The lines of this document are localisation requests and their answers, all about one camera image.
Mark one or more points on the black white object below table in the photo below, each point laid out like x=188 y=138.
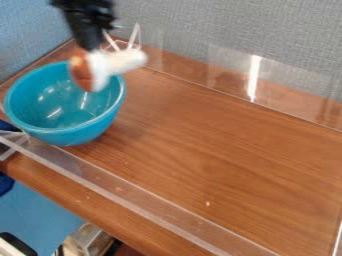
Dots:
x=13 y=247

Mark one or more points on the clear acrylic left bracket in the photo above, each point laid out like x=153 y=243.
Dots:
x=14 y=140

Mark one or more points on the clear acrylic corner bracket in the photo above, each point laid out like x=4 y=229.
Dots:
x=130 y=41

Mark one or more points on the blue cloth object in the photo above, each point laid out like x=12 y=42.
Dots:
x=5 y=151

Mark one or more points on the brown white plush mushroom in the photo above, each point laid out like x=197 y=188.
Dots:
x=92 y=67

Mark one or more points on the clear acrylic front barrier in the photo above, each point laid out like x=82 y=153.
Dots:
x=172 y=218

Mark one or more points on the blue bowl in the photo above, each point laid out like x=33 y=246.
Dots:
x=57 y=113

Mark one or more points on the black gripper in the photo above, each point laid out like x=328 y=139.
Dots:
x=86 y=12

